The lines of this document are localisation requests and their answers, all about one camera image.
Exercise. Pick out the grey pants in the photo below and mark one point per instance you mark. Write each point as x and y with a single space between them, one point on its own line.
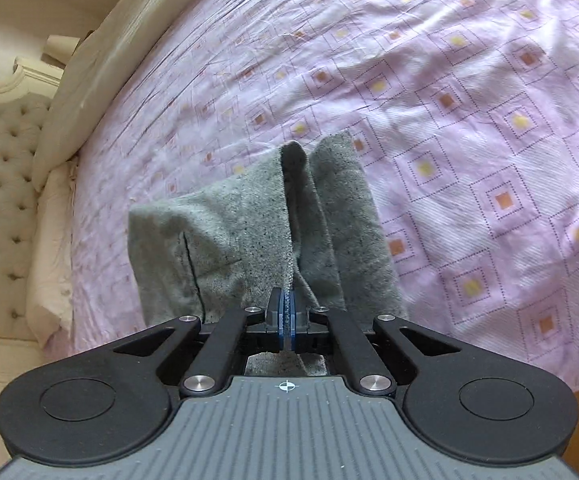
219 240

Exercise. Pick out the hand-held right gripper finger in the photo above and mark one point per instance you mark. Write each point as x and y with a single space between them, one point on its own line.
293 325
282 325

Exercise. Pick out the pink patterned bedsheet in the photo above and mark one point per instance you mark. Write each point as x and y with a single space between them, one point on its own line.
469 135

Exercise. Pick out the cream pillow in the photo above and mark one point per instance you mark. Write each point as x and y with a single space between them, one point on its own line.
51 250
114 55

